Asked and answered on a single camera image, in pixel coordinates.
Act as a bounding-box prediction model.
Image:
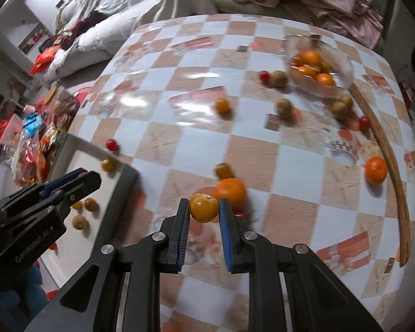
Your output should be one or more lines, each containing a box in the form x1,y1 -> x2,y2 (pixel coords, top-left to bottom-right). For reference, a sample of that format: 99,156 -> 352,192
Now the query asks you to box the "yellow cherry tomato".
72,201 -> 83,211

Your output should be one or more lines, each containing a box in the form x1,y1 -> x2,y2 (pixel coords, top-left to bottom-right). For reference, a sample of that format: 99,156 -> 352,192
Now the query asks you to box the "yellow tomato cluster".
190,193 -> 220,223

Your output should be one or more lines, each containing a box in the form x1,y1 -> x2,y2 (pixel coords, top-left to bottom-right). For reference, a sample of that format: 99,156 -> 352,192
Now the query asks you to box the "red cherry tomato with stem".
234,211 -> 250,220

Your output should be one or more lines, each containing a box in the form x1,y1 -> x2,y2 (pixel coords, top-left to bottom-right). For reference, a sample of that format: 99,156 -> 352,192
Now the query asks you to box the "brown-yellow cherry tomato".
84,198 -> 99,212

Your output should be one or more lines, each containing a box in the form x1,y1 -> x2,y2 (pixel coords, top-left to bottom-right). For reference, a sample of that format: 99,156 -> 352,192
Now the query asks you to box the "yellow tomato in tray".
101,157 -> 118,172

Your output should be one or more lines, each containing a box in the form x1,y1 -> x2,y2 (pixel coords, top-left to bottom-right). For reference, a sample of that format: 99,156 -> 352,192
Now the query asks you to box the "white shallow tray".
41,134 -> 139,288

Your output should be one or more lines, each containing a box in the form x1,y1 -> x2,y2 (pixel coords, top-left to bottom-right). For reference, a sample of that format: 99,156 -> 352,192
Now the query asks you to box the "red tomato mid left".
105,139 -> 119,151

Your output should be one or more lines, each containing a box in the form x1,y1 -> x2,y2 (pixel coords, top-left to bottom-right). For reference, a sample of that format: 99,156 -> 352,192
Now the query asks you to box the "pile of snack packets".
0,87 -> 82,187

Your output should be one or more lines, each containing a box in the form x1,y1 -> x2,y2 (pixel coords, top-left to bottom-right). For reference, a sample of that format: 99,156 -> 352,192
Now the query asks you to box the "orange near tray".
214,178 -> 247,211

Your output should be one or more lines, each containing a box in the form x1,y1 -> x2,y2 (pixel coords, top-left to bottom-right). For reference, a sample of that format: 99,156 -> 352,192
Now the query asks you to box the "dark yellow tomato above orange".
214,163 -> 234,180

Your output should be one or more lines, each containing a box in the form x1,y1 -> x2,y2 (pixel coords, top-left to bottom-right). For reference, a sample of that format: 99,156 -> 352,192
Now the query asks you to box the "small orange tomato upper left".
215,98 -> 231,115

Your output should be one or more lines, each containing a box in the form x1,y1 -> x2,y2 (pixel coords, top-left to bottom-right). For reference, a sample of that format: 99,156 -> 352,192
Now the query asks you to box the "kiwi left of bowl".
277,97 -> 293,119

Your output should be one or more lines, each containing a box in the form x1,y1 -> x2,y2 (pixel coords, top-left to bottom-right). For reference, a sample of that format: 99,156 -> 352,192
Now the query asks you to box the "kiwi of bowl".
339,94 -> 353,110
331,101 -> 349,121
277,97 -> 293,119

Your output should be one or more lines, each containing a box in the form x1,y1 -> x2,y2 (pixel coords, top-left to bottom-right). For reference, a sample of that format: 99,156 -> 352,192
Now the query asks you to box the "white sofa cushion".
39,0 -> 217,82

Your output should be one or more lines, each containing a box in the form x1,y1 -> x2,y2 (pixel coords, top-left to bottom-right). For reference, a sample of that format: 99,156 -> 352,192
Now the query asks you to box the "large orange right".
364,157 -> 388,185

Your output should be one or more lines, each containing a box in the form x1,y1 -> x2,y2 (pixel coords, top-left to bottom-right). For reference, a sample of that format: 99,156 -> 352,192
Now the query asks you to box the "curved wooden stick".
348,83 -> 413,268

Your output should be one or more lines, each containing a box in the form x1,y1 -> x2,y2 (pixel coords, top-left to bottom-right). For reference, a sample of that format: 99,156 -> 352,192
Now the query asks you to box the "red tomato by bowl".
258,71 -> 271,85

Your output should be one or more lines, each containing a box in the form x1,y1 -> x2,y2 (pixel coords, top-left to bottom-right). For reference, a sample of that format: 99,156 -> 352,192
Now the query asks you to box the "kiwi near bowl top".
270,71 -> 289,88

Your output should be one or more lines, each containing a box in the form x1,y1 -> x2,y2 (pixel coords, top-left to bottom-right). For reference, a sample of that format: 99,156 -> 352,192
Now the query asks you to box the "red tomato right cluster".
358,115 -> 371,132

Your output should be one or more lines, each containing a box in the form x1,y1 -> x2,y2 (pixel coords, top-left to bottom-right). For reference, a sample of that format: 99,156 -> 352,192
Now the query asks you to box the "glass fruit bowl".
283,35 -> 354,98

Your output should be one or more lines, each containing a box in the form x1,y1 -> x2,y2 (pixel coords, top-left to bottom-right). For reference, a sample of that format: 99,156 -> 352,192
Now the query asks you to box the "orange in bowl top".
301,50 -> 322,68

